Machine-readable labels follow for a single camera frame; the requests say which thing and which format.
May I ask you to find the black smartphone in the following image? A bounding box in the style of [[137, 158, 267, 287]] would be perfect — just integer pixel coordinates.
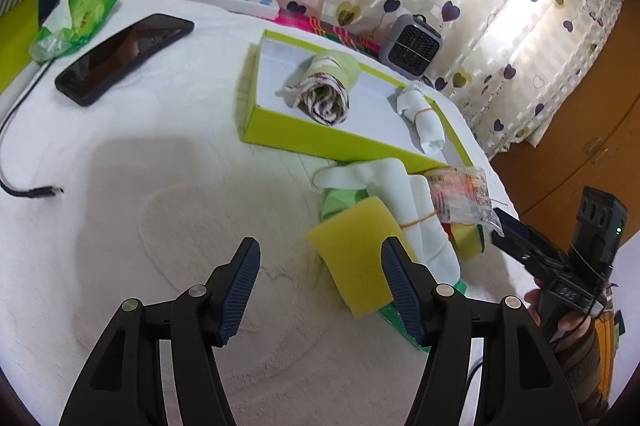
[[55, 13, 195, 107]]

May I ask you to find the small white rolled towel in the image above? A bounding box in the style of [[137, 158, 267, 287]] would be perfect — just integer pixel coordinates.
[[395, 82, 446, 155]]

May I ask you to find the wooden wardrobe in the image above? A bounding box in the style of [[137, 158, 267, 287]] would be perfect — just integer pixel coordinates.
[[492, 0, 640, 257]]

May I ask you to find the green tissue packet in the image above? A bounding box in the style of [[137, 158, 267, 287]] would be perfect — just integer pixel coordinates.
[[28, 0, 122, 62]]

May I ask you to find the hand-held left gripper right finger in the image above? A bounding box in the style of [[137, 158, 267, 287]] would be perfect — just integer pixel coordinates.
[[381, 236, 583, 426]]

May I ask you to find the person's right hand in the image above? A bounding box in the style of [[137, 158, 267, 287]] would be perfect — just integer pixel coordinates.
[[525, 289, 597, 348]]

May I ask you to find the white power strip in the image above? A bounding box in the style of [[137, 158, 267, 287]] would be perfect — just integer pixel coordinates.
[[120, 0, 281, 21]]

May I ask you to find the rolled patterned cloth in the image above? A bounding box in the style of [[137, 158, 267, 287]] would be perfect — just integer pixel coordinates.
[[275, 49, 360, 127]]

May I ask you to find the large white towel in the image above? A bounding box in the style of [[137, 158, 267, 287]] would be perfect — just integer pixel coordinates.
[[313, 159, 461, 283]]

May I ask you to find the light green cloth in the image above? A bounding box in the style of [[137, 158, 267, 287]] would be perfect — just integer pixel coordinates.
[[320, 186, 372, 223]]

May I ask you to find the small grey heater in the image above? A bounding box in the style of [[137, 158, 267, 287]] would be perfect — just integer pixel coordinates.
[[378, 13, 444, 80]]

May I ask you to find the person's right forearm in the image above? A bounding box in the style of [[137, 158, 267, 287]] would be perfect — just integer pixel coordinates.
[[552, 319, 618, 422]]

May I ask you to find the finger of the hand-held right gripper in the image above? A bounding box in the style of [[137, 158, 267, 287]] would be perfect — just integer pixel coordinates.
[[491, 230, 557, 280], [495, 207, 567, 264]]

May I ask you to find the colourful striped cloth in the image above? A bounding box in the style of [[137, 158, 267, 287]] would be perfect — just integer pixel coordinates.
[[280, 4, 388, 57]]

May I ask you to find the black charging cable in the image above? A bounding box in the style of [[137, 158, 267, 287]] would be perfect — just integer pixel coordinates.
[[0, 0, 261, 199]]

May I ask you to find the lime green cardboard box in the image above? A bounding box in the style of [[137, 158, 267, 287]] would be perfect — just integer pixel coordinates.
[[243, 30, 468, 170]]

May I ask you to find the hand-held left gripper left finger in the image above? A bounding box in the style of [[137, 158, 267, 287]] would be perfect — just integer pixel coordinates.
[[59, 236, 262, 426]]

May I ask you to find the clear red-printed plastic packet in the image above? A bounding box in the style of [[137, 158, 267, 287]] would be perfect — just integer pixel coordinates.
[[424, 167, 502, 235]]

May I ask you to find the green tea packet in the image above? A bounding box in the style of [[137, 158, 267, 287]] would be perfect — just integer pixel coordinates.
[[377, 280, 468, 349]]

